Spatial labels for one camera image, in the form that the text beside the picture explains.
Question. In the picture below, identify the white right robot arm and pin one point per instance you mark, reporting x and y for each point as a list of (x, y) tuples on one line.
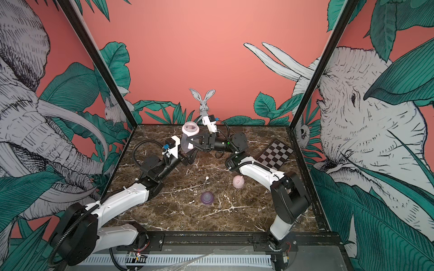
[(289, 196)]

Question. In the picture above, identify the white vented strip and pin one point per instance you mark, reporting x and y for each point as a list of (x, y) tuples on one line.
[(261, 261)]

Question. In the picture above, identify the black left frame post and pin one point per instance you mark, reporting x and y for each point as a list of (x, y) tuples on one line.
[(78, 24)]

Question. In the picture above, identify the purple bottle collar with nipple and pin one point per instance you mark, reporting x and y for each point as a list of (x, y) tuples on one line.
[(207, 198)]

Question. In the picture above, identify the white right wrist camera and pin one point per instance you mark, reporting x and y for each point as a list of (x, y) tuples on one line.
[(210, 122)]

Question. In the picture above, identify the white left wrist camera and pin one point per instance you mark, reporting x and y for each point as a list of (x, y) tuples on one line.
[(172, 147)]

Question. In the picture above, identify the black white checkerboard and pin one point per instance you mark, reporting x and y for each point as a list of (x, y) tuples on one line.
[(275, 155)]

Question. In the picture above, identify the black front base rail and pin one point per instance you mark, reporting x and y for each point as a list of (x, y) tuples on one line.
[(259, 241)]

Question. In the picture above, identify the black frame post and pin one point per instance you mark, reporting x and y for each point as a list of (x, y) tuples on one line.
[(340, 26), (78, 24)]

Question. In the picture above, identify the black right frame post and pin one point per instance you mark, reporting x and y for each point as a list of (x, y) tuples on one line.
[(340, 26)]

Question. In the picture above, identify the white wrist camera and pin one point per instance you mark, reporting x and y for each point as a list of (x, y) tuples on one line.
[(172, 147), (210, 122)]

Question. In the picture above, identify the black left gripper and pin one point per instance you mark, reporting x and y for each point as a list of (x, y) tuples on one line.
[(181, 160)]

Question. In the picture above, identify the pink pig-shaped bottle cap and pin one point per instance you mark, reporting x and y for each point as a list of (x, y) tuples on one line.
[(238, 182)]

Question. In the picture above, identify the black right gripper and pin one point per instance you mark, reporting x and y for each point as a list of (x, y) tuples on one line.
[(212, 144)]

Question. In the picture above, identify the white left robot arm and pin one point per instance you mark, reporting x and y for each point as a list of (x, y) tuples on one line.
[(82, 230)]

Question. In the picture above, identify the clear baby bottle body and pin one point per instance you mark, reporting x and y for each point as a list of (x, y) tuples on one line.
[(185, 145)]

